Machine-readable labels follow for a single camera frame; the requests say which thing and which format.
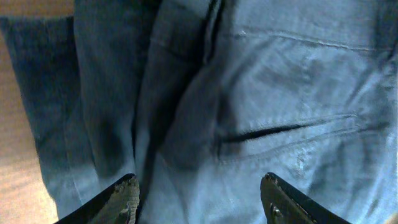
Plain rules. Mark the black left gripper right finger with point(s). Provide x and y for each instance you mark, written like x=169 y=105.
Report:
x=284 y=204

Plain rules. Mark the navy blue shorts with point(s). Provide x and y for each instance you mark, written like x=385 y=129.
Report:
x=198 y=100

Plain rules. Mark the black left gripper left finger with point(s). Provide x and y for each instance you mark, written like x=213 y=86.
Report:
x=117 y=204

